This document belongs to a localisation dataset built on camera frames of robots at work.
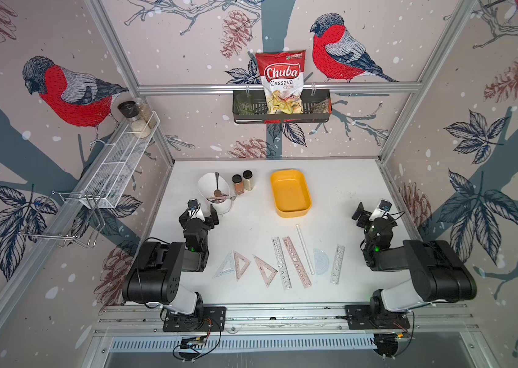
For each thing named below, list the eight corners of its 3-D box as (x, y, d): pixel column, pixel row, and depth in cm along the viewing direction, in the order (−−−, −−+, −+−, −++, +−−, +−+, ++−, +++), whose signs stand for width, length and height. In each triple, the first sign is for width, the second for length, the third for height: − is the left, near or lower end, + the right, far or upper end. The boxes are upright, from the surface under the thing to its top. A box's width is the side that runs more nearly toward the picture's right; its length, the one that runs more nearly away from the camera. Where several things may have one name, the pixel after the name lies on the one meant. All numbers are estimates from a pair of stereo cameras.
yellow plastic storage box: (272, 218, 100) (272, 212, 96) (271, 175, 116) (271, 168, 113) (311, 218, 100) (312, 212, 96) (304, 175, 116) (305, 168, 113)
